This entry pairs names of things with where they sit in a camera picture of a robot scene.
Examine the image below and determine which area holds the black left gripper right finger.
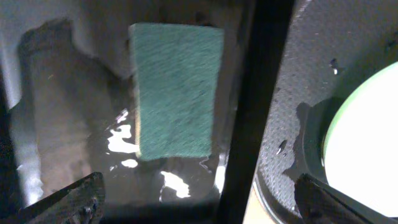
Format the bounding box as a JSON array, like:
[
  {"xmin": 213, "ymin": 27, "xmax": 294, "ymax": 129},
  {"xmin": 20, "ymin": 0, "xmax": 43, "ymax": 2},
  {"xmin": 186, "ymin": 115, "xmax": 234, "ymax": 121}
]
[{"xmin": 294, "ymin": 174, "xmax": 397, "ymax": 224}]

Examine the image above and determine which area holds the green yellow sponge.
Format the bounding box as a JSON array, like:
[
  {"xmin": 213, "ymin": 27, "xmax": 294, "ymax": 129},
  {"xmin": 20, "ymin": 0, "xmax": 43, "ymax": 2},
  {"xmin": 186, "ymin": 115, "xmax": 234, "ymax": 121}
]
[{"xmin": 129, "ymin": 23, "xmax": 224, "ymax": 161}]

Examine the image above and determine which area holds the round black tray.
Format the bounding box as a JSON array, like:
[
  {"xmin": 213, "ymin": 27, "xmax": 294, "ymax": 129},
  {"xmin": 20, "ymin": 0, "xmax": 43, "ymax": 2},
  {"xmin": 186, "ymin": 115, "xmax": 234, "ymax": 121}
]
[{"xmin": 254, "ymin": 0, "xmax": 397, "ymax": 223}]

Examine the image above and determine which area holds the black rectangular water tray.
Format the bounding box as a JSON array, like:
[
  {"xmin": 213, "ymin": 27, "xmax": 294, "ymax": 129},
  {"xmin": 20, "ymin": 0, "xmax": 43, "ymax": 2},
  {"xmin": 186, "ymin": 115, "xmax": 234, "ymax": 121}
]
[{"xmin": 1, "ymin": 0, "xmax": 295, "ymax": 223}]

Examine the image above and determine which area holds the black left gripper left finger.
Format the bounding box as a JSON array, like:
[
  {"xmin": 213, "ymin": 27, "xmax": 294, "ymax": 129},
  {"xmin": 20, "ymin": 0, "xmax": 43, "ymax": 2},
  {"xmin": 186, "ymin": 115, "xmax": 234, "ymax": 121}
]
[{"xmin": 18, "ymin": 172, "xmax": 105, "ymax": 223}]

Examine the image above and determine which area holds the mint green plate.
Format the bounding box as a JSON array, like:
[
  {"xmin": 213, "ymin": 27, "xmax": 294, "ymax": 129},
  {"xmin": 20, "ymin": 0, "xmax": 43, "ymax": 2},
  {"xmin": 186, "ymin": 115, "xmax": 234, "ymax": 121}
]
[{"xmin": 323, "ymin": 63, "xmax": 397, "ymax": 217}]

